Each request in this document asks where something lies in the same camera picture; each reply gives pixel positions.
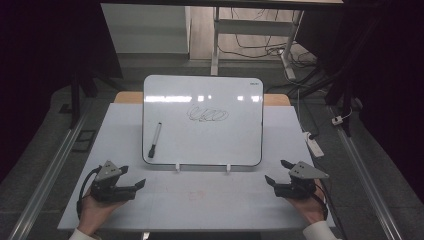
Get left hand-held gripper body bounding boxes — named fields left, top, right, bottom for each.
left=90, top=160, right=138, bottom=203

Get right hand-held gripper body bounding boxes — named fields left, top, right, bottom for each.
left=273, top=161, right=330, bottom=200

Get person's right hand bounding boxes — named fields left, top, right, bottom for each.
left=283, top=179, right=328, bottom=226

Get person's left hand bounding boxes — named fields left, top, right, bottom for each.
left=79, top=189, right=126, bottom=237

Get black floor plate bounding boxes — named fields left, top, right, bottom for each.
left=71, top=129, right=98, bottom=154

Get white marker with black cap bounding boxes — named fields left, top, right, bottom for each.
left=147, top=122, right=163, bottom=159

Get white table cover sheet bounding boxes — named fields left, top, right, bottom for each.
left=57, top=102, right=336, bottom=232

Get white whiteboard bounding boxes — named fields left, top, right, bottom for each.
left=142, top=74, right=265, bottom=167

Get black metal stand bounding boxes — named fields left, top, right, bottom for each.
left=67, top=68, right=125, bottom=130
left=323, top=64, right=365, bottom=138

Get black curtain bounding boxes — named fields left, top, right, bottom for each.
left=0, top=0, right=125, bottom=185
left=295, top=0, right=424, bottom=205

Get white panel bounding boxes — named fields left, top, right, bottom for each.
left=100, top=3, right=192, bottom=55

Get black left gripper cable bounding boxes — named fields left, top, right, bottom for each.
left=76, top=165, right=102, bottom=221

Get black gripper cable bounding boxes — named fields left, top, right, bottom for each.
left=76, top=165, right=102, bottom=221
left=313, top=182, right=348, bottom=240

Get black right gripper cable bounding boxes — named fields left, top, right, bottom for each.
left=313, top=182, right=348, bottom=240

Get aluminium floor rail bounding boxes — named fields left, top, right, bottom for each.
left=7, top=99, right=98, bottom=240
left=328, top=105, right=405, bottom=240

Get black floor cables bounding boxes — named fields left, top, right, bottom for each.
left=217, top=7, right=318, bottom=69

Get white metal desk frame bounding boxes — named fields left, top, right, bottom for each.
left=210, top=6, right=306, bottom=81

